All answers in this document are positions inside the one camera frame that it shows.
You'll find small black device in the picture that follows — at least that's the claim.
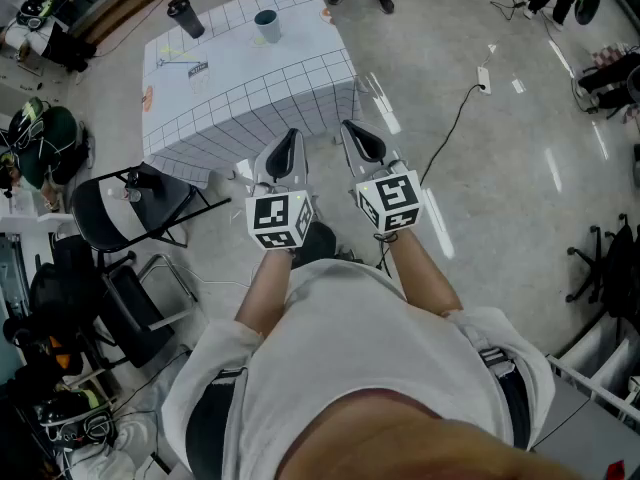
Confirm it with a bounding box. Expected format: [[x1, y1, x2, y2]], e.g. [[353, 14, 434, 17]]
[[123, 163, 162, 192]]

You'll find person's left forearm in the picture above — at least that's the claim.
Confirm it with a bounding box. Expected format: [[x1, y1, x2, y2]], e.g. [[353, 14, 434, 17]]
[[234, 247, 297, 339]]

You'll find black office chair base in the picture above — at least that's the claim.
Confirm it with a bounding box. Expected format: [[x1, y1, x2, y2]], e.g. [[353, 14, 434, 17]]
[[564, 211, 640, 319]]

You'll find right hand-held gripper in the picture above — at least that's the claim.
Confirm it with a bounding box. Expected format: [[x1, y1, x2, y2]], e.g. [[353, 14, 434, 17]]
[[341, 120, 426, 236]]

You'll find black power cable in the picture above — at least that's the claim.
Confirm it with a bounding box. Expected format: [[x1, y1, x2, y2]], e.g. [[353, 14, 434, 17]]
[[418, 82, 487, 185]]

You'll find white grid tablecloth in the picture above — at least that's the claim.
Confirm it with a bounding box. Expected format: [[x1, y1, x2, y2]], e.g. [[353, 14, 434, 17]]
[[141, 0, 362, 190]]

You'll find black green helmet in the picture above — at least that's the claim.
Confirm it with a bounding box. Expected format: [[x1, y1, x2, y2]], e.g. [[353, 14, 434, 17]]
[[5, 96, 47, 144], [37, 390, 119, 449]]

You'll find green bag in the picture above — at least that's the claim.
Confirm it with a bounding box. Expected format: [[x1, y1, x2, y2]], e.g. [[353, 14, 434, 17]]
[[17, 105, 84, 189]]

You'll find person's right forearm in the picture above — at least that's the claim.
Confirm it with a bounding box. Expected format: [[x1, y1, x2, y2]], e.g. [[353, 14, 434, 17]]
[[387, 227, 464, 319]]

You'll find black tumbler bottle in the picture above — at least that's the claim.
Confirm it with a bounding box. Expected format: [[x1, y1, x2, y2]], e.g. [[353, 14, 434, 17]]
[[166, 0, 206, 40]]

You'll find person's white shirt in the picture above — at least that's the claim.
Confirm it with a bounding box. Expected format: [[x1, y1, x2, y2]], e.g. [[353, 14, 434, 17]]
[[160, 259, 557, 480]]

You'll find yellow straw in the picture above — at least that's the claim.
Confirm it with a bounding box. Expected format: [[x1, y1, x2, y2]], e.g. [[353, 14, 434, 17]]
[[159, 44, 196, 63]]

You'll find blue star wand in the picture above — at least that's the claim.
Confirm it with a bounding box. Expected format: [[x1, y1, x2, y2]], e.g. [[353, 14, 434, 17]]
[[156, 57, 210, 69]]

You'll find black folding chair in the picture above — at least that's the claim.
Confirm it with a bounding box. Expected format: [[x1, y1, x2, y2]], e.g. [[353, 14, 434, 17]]
[[68, 161, 234, 255]]

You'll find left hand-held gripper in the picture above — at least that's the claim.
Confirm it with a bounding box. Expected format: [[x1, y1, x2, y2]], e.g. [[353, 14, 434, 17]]
[[244, 128, 316, 253]]

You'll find black chrome frame chair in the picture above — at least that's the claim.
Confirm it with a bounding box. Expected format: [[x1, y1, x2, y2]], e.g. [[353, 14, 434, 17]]
[[97, 250, 201, 369]]

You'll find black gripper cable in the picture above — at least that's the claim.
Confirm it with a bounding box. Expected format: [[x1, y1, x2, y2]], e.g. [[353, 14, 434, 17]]
[[373, 231, 401, 275]]

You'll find checkered cloth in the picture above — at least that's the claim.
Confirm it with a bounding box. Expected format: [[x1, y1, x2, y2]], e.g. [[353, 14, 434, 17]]
[[591, 41, 629, 69]]

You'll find clear plastic bottle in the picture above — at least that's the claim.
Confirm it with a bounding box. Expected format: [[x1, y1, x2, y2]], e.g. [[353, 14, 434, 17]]
[[106, 186, 145, 204]]

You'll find grey-blue cup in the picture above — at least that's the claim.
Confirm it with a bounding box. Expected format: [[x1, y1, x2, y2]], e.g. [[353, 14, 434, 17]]
[[253, 9, 283, 45]]

